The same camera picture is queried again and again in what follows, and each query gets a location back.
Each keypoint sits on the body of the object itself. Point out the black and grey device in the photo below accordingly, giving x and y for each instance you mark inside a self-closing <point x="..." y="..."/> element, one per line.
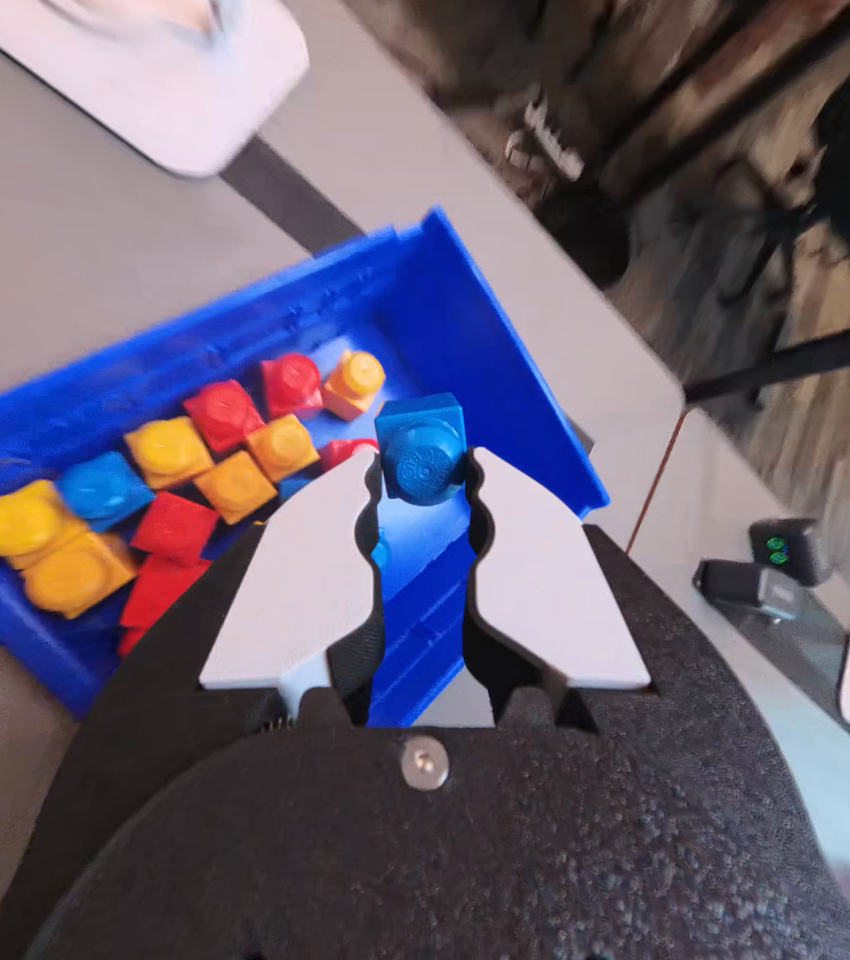
<point x="747" y="589"/>

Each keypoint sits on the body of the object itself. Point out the blue mega block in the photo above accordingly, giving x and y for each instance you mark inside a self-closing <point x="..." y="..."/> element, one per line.
<point x="421" y="450"/>

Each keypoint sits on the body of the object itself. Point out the black round floor base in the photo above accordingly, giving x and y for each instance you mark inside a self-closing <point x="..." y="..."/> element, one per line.
<point x="590" y="232"/>

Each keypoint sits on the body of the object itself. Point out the white power strip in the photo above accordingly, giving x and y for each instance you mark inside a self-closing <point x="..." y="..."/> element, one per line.
<point x="548" y="142"/>

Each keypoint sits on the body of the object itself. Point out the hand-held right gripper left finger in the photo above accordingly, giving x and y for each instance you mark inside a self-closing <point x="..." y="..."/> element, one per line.
<point x="290" y="592"/>

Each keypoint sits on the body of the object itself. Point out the black metal pole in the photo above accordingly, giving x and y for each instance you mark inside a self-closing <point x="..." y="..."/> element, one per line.
<point x="807" y="360"/>

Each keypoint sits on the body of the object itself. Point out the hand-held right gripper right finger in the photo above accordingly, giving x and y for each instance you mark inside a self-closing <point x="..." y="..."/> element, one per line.
<point x="556" y="592"/>

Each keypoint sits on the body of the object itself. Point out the black device with green lights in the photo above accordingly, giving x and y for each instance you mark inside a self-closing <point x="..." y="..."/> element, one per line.
<point x="789" y="551"/>

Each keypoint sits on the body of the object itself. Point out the pile of mega blocks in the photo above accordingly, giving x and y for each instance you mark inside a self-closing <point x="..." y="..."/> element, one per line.
<point x="169" y="480"/>

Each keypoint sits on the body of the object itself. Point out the blue plastic bin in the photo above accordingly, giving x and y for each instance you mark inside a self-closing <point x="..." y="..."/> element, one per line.
<point x="470" y="315"/>

